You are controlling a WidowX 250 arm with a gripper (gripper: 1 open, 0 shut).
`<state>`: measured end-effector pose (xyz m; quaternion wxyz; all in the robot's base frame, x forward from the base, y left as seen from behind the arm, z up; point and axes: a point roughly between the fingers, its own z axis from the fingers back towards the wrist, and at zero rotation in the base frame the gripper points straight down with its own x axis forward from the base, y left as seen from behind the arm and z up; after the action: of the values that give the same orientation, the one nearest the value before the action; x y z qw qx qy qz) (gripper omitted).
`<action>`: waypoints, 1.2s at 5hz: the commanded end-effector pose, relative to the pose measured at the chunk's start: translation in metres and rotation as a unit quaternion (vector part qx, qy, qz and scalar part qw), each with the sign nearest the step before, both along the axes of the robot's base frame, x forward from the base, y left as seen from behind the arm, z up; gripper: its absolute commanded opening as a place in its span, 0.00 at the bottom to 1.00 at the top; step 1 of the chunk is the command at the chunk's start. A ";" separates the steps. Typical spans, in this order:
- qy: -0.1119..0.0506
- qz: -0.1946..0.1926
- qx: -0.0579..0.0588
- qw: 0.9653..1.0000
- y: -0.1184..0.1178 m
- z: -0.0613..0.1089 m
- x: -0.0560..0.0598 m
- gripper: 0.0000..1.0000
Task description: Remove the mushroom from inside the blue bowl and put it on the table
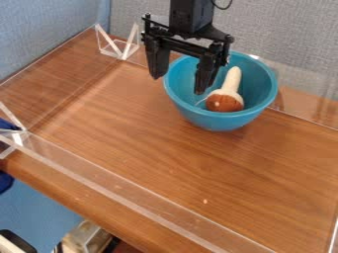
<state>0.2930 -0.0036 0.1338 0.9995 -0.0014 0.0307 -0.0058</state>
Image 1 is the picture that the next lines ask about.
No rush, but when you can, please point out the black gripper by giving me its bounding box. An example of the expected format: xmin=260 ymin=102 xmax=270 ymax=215
xmin=142 ymin=13 xmax=234 ymax=95

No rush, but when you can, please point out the brown and white toy mushroom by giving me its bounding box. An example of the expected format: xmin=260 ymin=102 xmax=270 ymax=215
xmin=206 ymin=66 xmax=245 ymax=113

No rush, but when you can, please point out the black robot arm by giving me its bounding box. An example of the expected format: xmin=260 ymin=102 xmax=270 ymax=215
xmin=142 ymin=0 xmax=234 ymax=95

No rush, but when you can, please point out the blue plastic bowl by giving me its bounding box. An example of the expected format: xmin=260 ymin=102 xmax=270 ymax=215
xmin=165 ymin=51 xmax=280 ymax=131

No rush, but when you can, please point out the clear acrylic back barrier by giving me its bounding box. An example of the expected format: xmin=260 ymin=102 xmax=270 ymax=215
xmin=94 ymin=23 xmax=338 ymax=131

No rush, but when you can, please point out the clear acrylic barrier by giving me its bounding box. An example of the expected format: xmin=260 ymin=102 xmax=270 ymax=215
xmin=0 ymin=131 xmax=276 ymax=253
xmin=94 ymin=23 xmax=338 ymax=131

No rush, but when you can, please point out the clear acrylic front barrier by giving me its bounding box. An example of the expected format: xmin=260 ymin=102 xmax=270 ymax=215
xmin=0 ymin=131 xmax=276 ymax=253

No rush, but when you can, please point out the blue cloth object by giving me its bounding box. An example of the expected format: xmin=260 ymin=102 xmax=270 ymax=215
xmin=0 ymin=118 xmax=22 ymax=194

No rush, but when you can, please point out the beige box under table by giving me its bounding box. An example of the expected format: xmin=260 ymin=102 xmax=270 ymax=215
xmin=53 ymin=220 xmax=113 ymax=253

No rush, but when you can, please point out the black and white object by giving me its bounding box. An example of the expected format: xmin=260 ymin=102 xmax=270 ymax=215
xmin=0 ymin=229 xmax=38 ymax=253

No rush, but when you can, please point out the clear acrylic corner bracket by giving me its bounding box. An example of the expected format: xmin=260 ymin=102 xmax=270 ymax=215
xmin=94 ymin=24 xmax=141 ymax=60

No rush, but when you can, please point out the black cable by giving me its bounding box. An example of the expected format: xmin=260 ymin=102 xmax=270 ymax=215
xmin=210 ymin=0 xmax=234 ymax=11

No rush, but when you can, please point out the clear acrylic left bracket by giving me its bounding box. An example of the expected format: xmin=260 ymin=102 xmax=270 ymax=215
xmin=0 ymin=102 xmax=29 ymax=159

